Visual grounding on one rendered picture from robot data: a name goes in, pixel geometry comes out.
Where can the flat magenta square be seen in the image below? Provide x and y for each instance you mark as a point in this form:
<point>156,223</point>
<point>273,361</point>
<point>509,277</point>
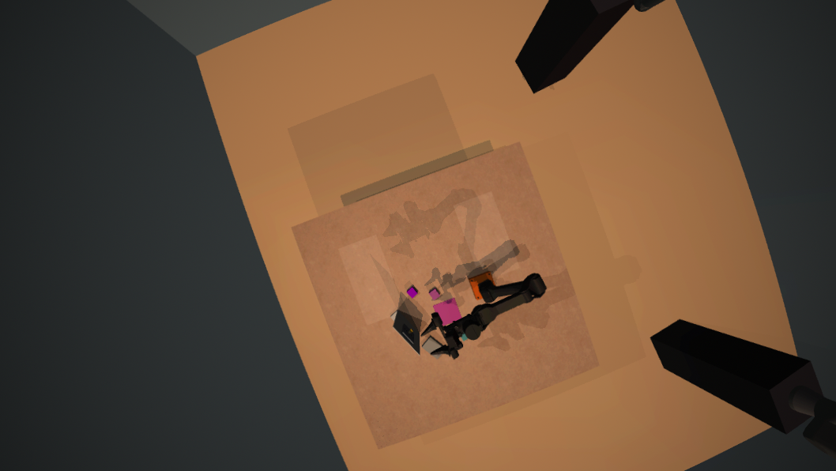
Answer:
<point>448,311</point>

